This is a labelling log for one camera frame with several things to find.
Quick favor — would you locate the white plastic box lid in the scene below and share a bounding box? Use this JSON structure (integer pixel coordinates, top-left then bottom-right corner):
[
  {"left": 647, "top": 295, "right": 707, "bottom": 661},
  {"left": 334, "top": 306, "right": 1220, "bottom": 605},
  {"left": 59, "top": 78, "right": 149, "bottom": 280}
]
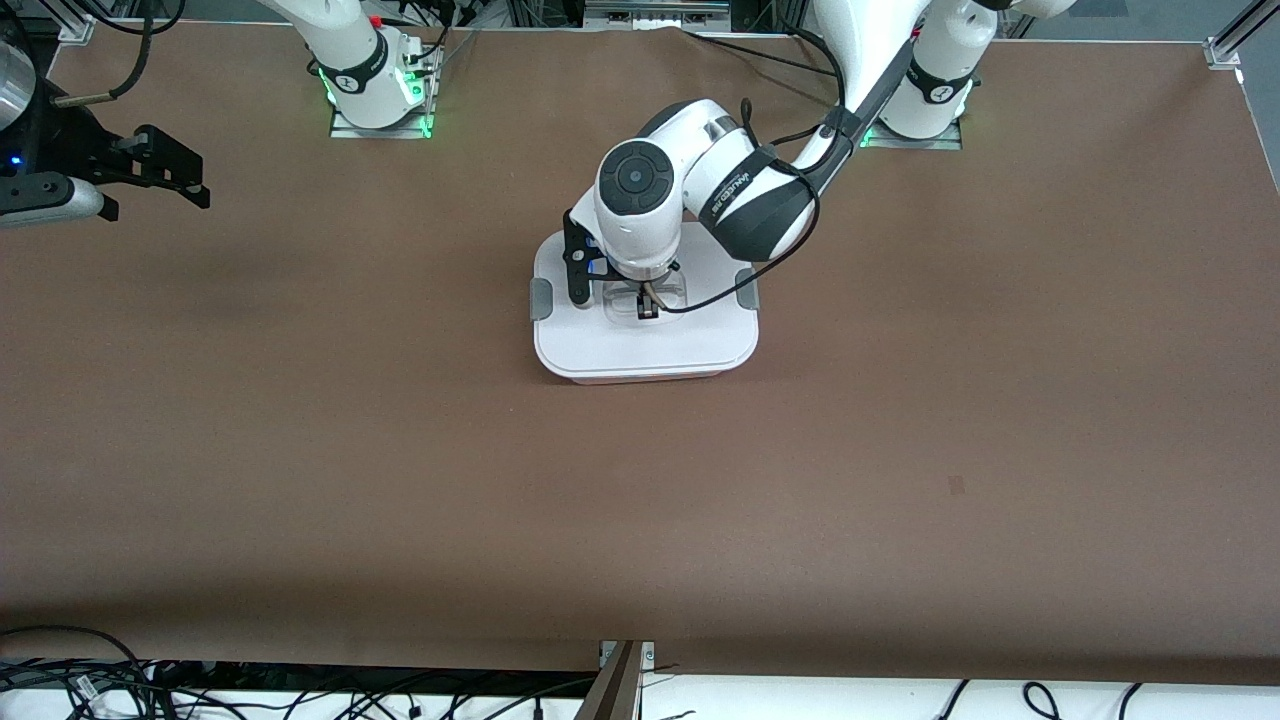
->
[{"left": 533, "top": 232, "right": 760, "bottom": 381}]

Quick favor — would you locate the small control box with lights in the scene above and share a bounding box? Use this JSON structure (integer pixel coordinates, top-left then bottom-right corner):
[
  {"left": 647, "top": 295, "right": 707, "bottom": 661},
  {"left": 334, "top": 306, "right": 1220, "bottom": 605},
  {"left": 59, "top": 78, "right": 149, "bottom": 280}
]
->
[{"left": 398, "top": 28, "right": 443, "bottom": 113}]

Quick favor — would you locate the grey network device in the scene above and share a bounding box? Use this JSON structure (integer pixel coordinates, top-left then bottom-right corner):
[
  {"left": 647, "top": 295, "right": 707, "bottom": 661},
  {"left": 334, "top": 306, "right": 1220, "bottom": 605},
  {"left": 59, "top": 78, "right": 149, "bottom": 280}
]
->
[{"left": 585, "top": 0, "right": 731, "bottom": 29}]

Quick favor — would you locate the brown table mat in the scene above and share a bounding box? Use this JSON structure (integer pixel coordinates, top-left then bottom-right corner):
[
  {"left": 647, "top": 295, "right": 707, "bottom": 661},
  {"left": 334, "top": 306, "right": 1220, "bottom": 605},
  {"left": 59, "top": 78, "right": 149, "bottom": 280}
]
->
[{"left": 0, "top": 20, "right": 1280, "bottom": 687}]

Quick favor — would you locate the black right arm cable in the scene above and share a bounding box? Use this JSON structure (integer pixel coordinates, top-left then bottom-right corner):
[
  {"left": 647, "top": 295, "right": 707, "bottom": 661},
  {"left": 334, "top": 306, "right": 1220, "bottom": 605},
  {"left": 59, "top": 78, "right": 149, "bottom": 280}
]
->
[{"left": 50, "top": 0, "right": 187, "bottom": 107}]

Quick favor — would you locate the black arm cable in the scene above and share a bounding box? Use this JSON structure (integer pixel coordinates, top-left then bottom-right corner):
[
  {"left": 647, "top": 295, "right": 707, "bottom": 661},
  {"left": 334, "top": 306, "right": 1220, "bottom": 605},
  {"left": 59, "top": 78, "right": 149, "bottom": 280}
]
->
[
  {"left": 50, "top": 0, "right": 187, "bottom": 107},
  {"left": 645, "top": 97, "right": 823, "bottom": 315}
]

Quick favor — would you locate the aluminium frame profile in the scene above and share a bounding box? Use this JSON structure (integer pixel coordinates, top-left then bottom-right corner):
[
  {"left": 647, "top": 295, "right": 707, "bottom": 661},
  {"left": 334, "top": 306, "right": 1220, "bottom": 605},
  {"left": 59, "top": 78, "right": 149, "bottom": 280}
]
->
[
  {"left": 1203, "top": 0, "right": 1280, "bottom": 71},
  {"left": 55, "top": 0, "right": 98, "bottom": 46}
]

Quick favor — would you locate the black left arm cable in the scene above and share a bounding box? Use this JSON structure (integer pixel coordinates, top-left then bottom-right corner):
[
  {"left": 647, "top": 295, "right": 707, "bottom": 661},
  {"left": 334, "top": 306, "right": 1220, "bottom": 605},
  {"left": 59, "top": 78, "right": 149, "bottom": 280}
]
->
[{"left": 645, "top": 97, "right": 823, "bottom": 315}]

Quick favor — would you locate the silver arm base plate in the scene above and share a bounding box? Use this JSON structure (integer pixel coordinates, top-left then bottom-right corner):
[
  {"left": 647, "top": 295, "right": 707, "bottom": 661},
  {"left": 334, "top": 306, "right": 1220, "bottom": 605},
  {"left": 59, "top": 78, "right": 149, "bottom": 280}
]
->
[
  {"left": 862, "top": 120, "right": 964, "bottom": 151},
  {"left": 330, "top": 105, "right": 434, "bottom": 139}
]

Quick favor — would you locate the thin black table cable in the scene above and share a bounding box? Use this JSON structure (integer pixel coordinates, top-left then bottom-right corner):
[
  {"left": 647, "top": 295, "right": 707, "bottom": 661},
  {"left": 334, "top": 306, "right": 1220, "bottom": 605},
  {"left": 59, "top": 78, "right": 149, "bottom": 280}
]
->
[{"left": 685, "top": 30, "right": 837, "bottom": 80}]

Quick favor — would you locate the brown and silver frame post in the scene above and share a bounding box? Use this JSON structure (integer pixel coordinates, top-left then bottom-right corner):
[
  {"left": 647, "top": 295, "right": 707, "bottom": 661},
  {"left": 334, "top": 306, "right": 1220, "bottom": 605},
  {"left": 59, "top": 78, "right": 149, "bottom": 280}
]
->
[{"left": 575, "top": 640, "right": 656, "bottom": 720}]

